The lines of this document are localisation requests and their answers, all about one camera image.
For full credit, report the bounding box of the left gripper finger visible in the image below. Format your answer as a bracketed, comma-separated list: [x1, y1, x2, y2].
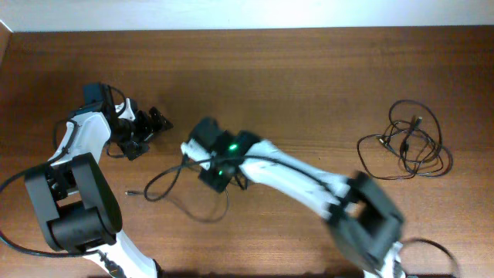
[149, 107, 173, 131]
[135, 110, 153, 134]

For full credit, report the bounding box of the thin black audio cable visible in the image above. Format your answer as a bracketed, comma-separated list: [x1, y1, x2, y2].
[377, 99, 453, 178]

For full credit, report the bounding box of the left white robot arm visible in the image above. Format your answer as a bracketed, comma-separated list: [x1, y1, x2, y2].
[25, 83, 173, 277]

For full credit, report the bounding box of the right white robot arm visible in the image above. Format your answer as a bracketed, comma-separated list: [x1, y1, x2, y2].
[181, 117, 405, 277]

